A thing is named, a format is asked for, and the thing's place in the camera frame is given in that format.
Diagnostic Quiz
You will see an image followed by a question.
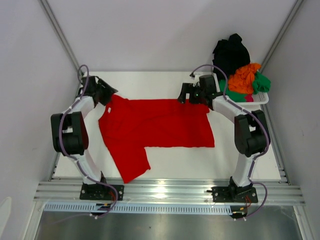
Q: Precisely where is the red t shirt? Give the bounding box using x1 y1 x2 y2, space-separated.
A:
98 95 215 184

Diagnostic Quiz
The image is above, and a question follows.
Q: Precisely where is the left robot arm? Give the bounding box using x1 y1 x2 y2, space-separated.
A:
50 76 118 200

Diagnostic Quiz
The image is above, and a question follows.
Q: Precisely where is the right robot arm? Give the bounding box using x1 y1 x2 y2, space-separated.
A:
177 75 270 202

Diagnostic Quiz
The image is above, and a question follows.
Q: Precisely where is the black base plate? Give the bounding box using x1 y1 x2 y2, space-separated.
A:
79 183 116 201
206 185 258 203

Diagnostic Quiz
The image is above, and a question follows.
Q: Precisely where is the pink cloth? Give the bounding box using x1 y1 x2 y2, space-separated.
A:
244 94 254 103

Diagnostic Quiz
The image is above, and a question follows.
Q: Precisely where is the green t shirt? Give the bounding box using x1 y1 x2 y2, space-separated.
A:
225 72 271 103

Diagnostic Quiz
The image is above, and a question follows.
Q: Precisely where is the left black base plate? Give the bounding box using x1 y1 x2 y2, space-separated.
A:
79 183 116 201

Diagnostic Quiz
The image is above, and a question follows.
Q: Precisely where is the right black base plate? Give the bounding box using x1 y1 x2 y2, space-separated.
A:
206 185 258 203

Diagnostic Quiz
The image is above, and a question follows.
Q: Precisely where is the right corner metal profile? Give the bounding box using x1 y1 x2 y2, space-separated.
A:
260 0 305 72

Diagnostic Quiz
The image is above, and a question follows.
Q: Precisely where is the corner metal profile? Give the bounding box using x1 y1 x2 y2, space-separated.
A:
260 0 305 72
38 0 80 72

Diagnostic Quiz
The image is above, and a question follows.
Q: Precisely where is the slotted cable duct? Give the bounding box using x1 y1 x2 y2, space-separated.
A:
43 202 232 216

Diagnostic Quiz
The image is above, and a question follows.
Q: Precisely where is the white plastic basket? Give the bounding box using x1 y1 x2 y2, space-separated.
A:
211 67 269 106

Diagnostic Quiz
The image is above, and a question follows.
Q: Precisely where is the orange t shirt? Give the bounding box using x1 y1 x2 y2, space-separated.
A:
228 63 261 94

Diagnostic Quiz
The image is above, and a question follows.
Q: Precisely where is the left corner metal profile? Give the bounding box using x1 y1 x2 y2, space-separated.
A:
38 0 80 72

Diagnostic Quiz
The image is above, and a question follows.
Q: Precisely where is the aluminium mounting rail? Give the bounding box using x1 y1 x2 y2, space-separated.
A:
33 177 306 206

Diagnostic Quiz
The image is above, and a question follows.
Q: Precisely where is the black t shirt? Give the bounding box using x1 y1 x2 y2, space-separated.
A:
212 33 251 78

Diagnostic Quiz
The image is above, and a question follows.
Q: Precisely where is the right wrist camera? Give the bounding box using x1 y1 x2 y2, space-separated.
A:
189 72 202 88

